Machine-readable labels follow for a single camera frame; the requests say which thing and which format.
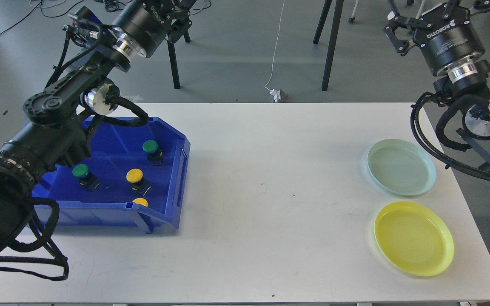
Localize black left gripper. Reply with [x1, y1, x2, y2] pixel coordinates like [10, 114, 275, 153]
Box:
[112, 0, 196, 58]

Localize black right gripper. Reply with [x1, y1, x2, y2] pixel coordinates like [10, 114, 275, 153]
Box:
[383, 0, 490, 77]

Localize yellow push button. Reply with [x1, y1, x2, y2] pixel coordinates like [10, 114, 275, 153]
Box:
[132, 197, 148, 207]
[126, 168, 151, 196]

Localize green push button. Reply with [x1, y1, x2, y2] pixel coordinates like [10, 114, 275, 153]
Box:
[72, 163, 101, 190]
[142, 139, 163, 165]

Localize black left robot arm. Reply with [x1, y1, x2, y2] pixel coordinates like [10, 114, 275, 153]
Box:
[0, 0, 196, 281]

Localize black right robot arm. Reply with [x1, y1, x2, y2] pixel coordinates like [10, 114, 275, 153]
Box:
[384, 0, 490, 181]

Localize light green plate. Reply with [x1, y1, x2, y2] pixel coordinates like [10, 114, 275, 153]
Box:
[366, 138, 437, 196]

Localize yellow push button front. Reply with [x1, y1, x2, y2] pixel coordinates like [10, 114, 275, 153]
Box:
[132, 197, 148, 207]

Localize yellow plate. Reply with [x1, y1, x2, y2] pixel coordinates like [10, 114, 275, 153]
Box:
[373, 201, 455, 277]

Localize black stand legs left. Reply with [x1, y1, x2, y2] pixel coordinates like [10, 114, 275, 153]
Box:
[166, 24, 191, 90]

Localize black stand legs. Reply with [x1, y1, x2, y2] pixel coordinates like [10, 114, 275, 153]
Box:
[313, 0, 344, 91]
[166, 24, 191, 90]

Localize white chair leg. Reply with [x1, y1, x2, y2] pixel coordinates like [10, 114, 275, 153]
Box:
[348, 0, 359, 24]

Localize black stand legs right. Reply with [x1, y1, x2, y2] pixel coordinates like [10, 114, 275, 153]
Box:
[313, 0, 344, 91]

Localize blue plastic bin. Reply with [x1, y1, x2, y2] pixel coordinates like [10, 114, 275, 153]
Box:
[33, 118, 190, 234]

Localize black floor cables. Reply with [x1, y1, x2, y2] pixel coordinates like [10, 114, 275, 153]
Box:
[0, 0, 211, 68]

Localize white power cable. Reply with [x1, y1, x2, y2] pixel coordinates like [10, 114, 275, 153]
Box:
[265, 0, 289, 103]

